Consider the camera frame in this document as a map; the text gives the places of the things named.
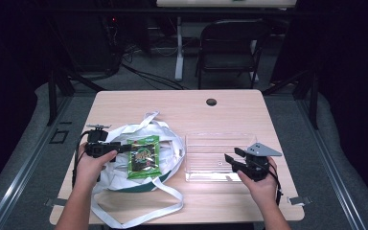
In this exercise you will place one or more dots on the green snack packet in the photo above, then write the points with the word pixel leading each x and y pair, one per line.
pixel 144 157

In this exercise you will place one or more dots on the white tote bag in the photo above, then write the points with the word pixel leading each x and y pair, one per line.
pixel 169 150

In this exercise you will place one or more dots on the grey metal table bracket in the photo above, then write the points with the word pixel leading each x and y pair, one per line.
pixel 57 202
pixel 299 200

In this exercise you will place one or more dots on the aluminium floor rail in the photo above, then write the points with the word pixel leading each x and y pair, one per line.
pixel 28 163
pixel 332 166

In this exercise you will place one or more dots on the dark equipment with red light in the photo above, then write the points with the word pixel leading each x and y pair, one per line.
pixel 111 41

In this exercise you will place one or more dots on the clear plastic container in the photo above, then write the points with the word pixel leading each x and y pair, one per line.
pixel 207 159

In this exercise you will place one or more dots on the light wooden background table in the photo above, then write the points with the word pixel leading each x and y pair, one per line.
pixel 223 3

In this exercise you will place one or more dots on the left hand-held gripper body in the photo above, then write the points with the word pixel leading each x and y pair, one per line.
pixel 97 149

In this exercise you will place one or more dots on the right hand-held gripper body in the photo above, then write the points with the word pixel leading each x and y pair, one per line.
pixel 257 159

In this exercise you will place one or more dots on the black metal stand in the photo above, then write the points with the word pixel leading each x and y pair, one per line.
pixel 313 99
pixel 52 96

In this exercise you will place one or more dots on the black folding chair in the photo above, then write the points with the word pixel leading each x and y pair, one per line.
pixel 230 44

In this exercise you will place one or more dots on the white table leg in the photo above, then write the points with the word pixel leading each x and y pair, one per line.
pixel 179 54

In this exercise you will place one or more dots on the person's right hand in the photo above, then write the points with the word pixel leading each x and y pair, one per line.
pixel 262 190

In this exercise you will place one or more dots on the person's left hand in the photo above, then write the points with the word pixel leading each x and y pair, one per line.
pixel 89 169

